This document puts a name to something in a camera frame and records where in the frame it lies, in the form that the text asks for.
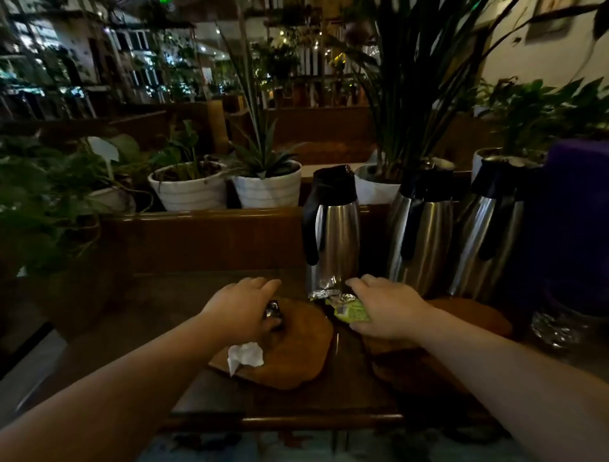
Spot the person's left hand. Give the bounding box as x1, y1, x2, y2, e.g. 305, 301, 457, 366
202, 277, 282, 351

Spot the person's right hand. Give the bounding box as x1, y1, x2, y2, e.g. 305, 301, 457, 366
344, 274, 434, 341

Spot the small dark shiny object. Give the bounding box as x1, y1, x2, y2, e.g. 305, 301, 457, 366
265, 300, 285, 330

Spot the green yellow wrapper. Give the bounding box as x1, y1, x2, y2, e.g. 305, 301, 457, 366
328, 293, 372, 324

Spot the white tissue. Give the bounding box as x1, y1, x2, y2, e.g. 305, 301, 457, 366
226, 341, 265, 377

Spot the light rimmed wooden tray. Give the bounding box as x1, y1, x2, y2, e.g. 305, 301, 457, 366
209, 297, 335, 391

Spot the clear drinking glass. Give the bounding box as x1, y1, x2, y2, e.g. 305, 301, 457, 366
530, 304, 609, 353

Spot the person's left forearm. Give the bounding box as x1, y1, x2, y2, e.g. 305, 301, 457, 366
0, 312, 225, 462

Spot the person's right forearm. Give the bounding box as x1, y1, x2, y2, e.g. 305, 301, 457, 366
414, 309, 609, 462

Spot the dark wooden countertop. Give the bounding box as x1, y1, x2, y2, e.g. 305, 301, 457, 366
18, 268, 609, 432

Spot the steel thermos jug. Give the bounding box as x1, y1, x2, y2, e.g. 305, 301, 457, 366
447, 157, 543, 305
302, 165, 362, 296
386, 161, 455, 298

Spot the plain white pot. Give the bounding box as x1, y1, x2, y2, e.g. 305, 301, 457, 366
354, 164, 403, 206

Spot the wide white striped pot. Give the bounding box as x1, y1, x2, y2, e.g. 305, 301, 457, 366
147, 161, 228, 213

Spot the spiky aloe plant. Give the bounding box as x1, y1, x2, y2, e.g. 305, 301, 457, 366
223, 28, 305, 180

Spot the pale round pot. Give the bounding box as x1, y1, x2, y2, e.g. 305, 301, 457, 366
88, 185, 136, 215

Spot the small white pot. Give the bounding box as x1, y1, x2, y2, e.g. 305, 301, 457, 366
471, 147, 505, 182

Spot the small broad-leaf plant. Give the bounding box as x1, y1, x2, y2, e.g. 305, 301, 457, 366
152, 119, 215, 182

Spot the wooden booth partition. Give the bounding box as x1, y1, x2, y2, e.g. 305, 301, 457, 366
266, 105, 377, 165

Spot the purple cloth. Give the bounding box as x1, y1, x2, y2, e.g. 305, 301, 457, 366
523, 138, 609, 315

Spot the tall long-leaf plant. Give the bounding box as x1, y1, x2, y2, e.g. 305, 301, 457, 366
332, 0, 524, 182

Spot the trailing green vine plant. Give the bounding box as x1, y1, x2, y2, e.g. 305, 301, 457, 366
0, 133, 153, 277

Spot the bushy green leafy plant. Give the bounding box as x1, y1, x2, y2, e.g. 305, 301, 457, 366
475, 76, 609, 158

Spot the framed wall picture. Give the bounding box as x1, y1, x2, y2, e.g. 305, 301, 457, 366
528, 0, 579, 39

